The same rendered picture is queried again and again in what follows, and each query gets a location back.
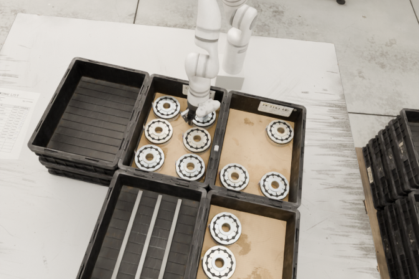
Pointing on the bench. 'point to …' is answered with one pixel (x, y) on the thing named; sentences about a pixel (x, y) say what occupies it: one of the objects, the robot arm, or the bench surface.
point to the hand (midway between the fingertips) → (195, 118)
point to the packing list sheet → (15, 120)
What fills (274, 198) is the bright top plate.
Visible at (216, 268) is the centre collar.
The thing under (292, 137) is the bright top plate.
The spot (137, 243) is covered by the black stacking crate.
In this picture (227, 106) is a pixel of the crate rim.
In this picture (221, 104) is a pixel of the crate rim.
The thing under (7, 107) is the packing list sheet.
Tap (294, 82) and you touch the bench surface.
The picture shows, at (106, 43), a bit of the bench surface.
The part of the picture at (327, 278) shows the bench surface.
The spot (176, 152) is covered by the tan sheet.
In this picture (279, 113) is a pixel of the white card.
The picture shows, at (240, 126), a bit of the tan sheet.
